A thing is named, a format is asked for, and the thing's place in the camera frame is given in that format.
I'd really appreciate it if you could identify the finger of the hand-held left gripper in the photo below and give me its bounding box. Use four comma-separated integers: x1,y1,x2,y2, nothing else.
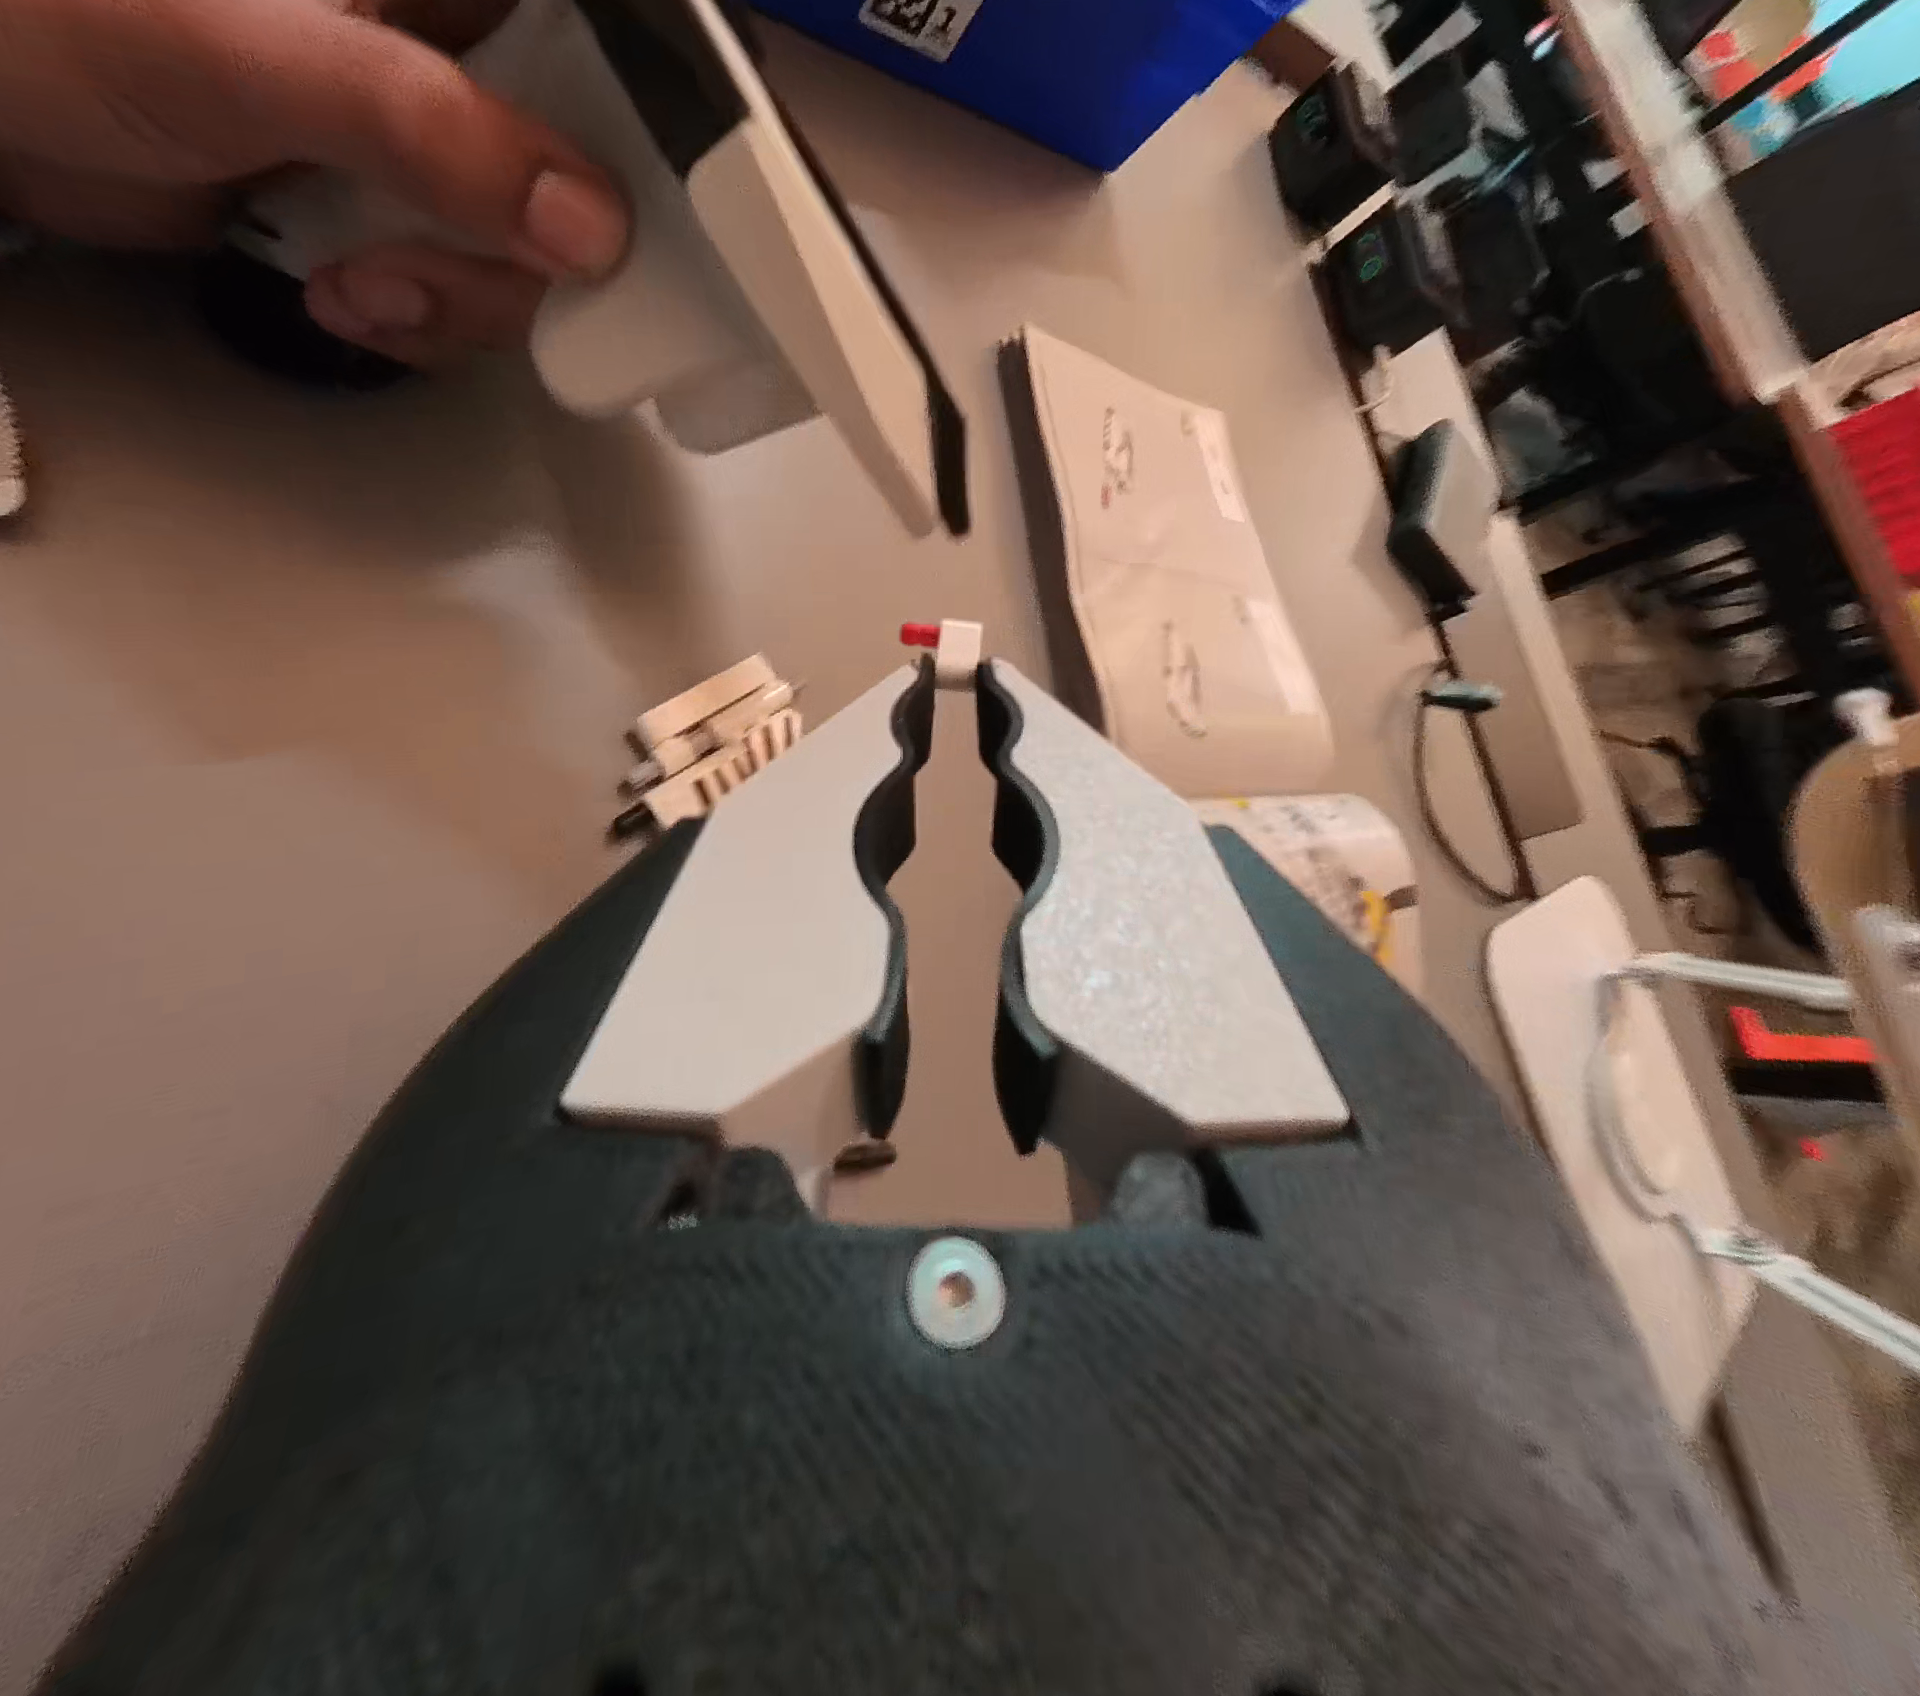
690,108,975,540

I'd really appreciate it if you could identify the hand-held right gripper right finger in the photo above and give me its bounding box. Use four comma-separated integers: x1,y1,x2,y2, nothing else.
979,657,1356,1203

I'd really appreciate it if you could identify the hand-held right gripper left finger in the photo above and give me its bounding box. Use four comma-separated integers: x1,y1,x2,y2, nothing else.
558,660,939,1203

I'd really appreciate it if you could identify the white striped lego assembly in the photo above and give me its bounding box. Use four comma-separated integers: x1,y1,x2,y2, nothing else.
606,652,804,838

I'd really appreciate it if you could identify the white lego connector red pin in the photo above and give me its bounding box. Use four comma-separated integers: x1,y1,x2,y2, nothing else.
896,618,988,694

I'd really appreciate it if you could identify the open lego instruction booklet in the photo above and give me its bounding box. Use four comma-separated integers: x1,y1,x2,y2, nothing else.
996,321,1423,977

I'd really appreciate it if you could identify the person's left hand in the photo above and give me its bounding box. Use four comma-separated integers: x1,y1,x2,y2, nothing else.
0,0,636,366

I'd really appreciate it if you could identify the black charger device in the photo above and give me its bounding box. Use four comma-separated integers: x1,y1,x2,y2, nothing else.
1317,200,1470,358
1269,63,1416,231

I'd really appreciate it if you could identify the black pouch with strap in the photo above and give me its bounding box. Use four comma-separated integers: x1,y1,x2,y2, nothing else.
1383,417,1544,906

